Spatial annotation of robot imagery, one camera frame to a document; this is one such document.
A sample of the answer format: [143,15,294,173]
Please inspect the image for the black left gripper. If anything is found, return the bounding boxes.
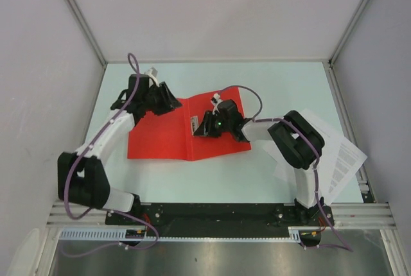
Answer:
[141,82,182,116]

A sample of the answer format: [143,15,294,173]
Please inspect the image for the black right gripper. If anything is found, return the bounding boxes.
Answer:
[193,110,232,139]

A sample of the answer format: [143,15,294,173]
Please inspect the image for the red file folder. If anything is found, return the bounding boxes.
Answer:
[127,91,251,161]

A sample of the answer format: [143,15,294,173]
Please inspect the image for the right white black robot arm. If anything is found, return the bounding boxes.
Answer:
[193,96,331,225]

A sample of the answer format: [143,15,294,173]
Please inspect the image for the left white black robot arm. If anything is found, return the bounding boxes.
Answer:
[57,67,182,225]

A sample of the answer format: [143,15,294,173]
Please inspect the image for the metal folder clip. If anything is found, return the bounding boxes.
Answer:
[190,116,199,135]

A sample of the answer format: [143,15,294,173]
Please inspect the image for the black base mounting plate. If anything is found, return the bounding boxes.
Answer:
[105,202,335,225]

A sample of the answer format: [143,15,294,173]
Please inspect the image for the text printed paper sheet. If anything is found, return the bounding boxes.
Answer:
[323,135,367,203]

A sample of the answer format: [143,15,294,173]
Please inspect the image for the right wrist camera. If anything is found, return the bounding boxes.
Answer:
[211,93,222,111]

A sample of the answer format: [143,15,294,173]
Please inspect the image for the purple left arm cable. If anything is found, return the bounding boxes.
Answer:
[60,53,160,257]

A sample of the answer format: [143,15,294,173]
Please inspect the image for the white slotted cable duct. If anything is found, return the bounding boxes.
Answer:
[59,228,308,243]

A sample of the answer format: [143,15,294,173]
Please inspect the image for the aluminium frame rail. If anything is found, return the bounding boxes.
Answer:
[46,201,396,229]

